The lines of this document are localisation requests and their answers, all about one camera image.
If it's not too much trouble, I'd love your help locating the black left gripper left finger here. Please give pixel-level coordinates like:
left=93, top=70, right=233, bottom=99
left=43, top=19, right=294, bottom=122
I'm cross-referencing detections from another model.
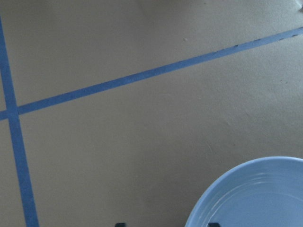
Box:
left=115, top=223, right=125, bottom=227

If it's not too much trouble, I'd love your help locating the light blue round plate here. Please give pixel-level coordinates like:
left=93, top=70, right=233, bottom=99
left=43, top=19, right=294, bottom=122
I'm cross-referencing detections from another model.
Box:
left=185, top=157, right=303, bottom=227

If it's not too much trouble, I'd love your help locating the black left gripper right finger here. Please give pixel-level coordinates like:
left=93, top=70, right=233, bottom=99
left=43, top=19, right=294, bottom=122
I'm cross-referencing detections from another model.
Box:
left=208, top=222, right=220, bottom=227

